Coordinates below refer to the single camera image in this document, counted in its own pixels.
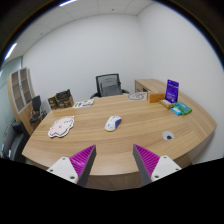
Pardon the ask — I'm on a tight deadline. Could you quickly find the tan flat box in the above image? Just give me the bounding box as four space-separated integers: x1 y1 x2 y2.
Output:
158 98 174 110

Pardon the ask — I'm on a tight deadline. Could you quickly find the green flat box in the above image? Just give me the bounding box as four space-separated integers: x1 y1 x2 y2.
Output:
173 101 193 116

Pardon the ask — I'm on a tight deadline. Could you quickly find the brown cardboard box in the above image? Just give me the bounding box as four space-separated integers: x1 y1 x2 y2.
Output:
47 94 75 111

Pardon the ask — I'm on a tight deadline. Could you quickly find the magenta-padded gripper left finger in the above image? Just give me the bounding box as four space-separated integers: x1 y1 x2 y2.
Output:
45 144 98 188

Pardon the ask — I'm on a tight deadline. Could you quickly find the small blue box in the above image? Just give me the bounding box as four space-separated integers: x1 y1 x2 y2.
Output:
170 106 183 117

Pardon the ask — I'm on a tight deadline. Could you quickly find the purple upright box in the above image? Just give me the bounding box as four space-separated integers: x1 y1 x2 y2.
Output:
164 79 180 104

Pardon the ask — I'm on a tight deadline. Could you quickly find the wooden side cabinet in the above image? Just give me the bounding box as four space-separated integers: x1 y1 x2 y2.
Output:
134 78 168 95

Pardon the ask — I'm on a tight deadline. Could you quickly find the orange cardboard box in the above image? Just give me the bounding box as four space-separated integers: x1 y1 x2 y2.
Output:
146 91 166 104

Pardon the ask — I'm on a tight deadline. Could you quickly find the grey mesh office chair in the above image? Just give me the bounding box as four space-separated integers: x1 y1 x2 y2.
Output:
89 73 130 100

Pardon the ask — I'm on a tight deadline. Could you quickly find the long ceiling light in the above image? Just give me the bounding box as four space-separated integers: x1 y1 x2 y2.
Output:
59 0 78 7
4 42 19 61

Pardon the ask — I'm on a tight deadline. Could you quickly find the wooden shelf unit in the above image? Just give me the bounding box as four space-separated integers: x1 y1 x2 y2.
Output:
7 66 38 135

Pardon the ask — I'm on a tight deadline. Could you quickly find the green and white printed sheet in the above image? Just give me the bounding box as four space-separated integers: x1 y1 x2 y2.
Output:
72 98 95 109

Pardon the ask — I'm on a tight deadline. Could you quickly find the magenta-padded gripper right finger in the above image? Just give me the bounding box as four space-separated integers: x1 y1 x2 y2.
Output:
132 143 183 187

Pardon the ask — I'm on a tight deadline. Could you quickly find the pink animal-shaped mouse pad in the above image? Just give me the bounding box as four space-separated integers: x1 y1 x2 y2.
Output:
47 115 76 139

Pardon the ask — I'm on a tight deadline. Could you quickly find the white and blue computer mouse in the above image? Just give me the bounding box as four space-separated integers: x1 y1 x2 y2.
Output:
104 114 123 133

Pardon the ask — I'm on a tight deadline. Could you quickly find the black office chair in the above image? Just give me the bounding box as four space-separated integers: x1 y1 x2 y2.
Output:
29 95 48 125

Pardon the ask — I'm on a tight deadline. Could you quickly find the dark padded armchair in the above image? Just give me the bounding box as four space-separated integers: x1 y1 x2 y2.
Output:
1 120 30 163

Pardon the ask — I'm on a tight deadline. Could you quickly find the black cardboard box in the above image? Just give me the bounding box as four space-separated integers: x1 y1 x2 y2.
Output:
54 88 72 102

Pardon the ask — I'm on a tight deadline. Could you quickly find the round grey cable grommet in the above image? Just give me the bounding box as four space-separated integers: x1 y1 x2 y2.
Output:
161 130 175 141

